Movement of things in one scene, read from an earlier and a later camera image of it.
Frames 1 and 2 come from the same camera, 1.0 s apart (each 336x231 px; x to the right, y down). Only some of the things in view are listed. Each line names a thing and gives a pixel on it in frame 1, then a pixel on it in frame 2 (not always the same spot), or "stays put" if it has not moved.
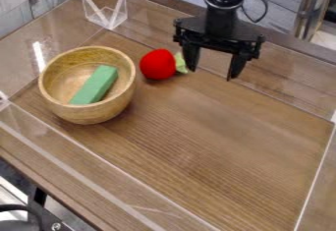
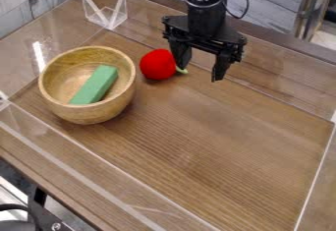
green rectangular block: x=96 y=86 stays put
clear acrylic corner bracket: x=107 y=17 stays put
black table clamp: x=41 y=219 stays put
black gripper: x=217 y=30 -> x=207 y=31
